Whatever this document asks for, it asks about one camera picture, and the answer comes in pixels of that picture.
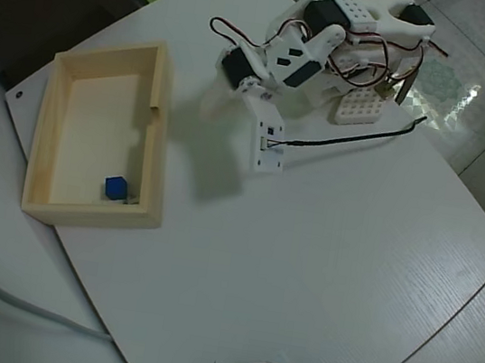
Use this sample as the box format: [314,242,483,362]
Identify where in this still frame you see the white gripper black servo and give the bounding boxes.
[196,34,284,133]

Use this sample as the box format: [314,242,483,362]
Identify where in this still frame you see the small blue cube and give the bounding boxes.
[101,173,130,203]

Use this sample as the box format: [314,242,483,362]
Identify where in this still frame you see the light wooden box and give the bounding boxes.
[17,23,190,243]

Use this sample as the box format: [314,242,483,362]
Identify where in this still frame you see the white perforated plate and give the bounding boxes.
[331,82,388,132]

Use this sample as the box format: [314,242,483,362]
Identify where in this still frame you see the brown table clamp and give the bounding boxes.
[374,67,419,107]

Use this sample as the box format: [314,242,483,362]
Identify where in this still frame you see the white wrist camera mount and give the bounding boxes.
[231,83,295,176]

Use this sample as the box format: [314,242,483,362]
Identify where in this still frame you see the black camera cable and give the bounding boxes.
[260,93,429,173]

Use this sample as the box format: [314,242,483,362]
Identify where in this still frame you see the grey cable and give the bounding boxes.
[0,261,125,346]

